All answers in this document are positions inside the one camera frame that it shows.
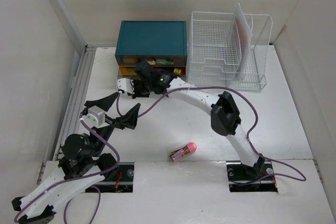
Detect transparent drawer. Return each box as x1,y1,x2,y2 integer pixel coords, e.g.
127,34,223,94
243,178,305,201
115,56,186,66

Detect teal drawer cabinet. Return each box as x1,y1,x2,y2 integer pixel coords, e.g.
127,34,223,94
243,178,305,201
115,20,187,61

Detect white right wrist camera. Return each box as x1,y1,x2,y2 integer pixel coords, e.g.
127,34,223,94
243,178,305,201
115,78,134,94

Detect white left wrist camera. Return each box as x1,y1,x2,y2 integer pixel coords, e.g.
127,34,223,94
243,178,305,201
80,106,106,128

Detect green capsule stapler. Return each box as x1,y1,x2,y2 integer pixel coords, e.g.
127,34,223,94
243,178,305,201
156,59,174,66

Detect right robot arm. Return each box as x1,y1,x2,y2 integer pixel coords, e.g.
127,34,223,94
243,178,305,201
135,61,265,180

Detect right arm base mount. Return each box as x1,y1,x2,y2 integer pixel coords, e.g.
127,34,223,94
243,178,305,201
226,162,278,193

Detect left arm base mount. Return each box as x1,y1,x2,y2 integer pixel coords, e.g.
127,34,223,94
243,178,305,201
94,163,134,193

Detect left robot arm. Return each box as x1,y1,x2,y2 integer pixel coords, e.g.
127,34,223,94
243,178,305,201
12,92,141,223

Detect white wire file holder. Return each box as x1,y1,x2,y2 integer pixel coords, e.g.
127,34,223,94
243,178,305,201
230,14,272,92

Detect aluminium rail on left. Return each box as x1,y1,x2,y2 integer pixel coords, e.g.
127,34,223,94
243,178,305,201
50,46,97,161

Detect yellow highlighter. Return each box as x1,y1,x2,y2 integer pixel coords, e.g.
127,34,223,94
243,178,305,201
173,68,182,75

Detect pink capped clip tube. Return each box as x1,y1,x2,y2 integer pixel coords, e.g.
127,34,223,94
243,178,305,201
169,142,197,162

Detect small drawer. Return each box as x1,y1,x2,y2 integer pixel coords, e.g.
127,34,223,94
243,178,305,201
118,66,139,80
154,66,186,81

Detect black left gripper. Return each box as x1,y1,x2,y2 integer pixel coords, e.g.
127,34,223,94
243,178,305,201
87,92,140,156

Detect white wire stacking tray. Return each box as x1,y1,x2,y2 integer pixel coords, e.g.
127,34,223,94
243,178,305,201
186,12,242,88

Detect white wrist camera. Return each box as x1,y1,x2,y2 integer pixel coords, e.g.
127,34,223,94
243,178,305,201
80,106,106,128
115,78,134,94

